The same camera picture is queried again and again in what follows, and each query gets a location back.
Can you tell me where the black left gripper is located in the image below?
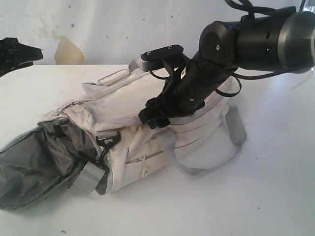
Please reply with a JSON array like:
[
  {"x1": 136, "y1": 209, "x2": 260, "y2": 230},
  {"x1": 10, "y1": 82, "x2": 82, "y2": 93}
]
[{"x1": 0, "y1": 37, "x2": 43, "y2": 76}]

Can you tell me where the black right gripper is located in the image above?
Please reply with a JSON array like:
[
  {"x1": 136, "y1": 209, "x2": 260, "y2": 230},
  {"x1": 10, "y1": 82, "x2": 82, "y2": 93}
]
[{"x1": 138, "y1": 59, "x2": 230, "y2": 129}]

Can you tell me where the white and grey backpack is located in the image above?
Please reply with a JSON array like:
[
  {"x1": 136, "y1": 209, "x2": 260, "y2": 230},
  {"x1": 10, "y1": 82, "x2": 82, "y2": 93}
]
[{"x1": 0, "y1": 63, "x2": 247, "y2": 211}]

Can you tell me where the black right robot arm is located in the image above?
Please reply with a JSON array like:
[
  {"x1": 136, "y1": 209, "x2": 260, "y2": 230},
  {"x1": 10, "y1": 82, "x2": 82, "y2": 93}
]
[{"x1": 138, "y1": 11, "x2": 315, "y2": 129}]

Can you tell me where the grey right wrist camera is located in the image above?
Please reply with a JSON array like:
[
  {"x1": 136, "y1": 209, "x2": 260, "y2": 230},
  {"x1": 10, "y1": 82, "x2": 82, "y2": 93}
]
[{"x1": 138, "y1": 45, "x2": 185, "y2": 72}]

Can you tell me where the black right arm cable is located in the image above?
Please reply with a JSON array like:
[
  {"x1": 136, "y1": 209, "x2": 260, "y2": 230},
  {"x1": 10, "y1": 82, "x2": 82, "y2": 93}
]
[{"x1": 214, "y1": 73, "x2": 243, "y2": 99}]

